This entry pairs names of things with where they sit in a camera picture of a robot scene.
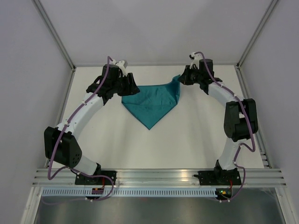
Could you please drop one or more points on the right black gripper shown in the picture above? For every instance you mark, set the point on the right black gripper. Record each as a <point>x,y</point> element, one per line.
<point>184,78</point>

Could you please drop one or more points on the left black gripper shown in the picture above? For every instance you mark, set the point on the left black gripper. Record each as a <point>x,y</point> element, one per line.
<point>131,88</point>

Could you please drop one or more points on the teal cloth napkin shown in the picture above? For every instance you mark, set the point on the teal cloth napkin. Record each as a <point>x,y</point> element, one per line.
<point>153,102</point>

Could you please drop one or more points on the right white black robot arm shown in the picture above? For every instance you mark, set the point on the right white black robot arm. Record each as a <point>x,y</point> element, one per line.
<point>240,122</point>

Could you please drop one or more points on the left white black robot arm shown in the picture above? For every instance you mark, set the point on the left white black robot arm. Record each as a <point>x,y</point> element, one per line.
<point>61,145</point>

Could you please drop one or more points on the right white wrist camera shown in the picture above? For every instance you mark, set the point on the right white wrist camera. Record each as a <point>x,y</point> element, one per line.
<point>195,59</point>

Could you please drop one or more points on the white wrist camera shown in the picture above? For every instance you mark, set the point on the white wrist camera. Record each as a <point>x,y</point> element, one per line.
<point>122,64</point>
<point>195,59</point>

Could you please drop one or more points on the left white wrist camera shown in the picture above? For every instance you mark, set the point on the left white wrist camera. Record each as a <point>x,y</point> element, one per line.
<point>122,64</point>

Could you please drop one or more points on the left aluminium frame post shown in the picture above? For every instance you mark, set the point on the left aluminium frame post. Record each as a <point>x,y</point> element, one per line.
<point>49,25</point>

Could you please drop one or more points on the aluminium frame post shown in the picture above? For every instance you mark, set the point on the aluminium frame post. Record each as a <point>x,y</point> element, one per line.
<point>49,25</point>
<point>261,25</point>

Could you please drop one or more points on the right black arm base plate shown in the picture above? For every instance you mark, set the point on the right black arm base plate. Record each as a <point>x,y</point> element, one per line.
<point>210,178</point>

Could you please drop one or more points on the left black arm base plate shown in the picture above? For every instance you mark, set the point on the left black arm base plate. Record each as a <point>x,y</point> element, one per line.
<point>84,180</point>

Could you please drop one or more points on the right aluminium frame post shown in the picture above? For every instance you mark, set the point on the right aluminium frame post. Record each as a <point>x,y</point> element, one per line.
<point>261,25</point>

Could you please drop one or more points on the aluminium front rail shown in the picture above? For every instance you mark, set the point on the aluminium front rail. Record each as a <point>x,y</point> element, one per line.
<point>190,178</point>

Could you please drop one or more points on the white slotted cable duct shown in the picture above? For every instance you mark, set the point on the white slotted cable duct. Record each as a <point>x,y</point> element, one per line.
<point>131,192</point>

